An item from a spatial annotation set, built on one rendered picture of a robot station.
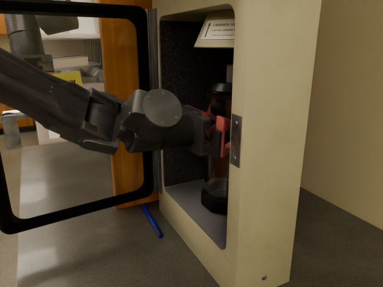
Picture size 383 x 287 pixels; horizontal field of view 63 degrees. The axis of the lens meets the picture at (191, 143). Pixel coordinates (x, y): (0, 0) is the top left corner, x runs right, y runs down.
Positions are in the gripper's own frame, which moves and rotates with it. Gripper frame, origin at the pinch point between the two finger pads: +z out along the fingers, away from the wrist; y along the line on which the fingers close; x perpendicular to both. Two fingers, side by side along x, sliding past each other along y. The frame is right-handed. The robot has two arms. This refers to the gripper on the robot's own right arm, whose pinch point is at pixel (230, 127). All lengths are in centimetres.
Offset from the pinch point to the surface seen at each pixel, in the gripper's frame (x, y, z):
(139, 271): 24.5, -1.5, -18.1
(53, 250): 25.1, 12.1, -30.8
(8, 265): 119, 154, -49
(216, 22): -17.4, -3.9, -7.0
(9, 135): 1.5, 11.3, -36.0
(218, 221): 16.2, -4.7, -4.5
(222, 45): -14.0, -6.4, -7.3
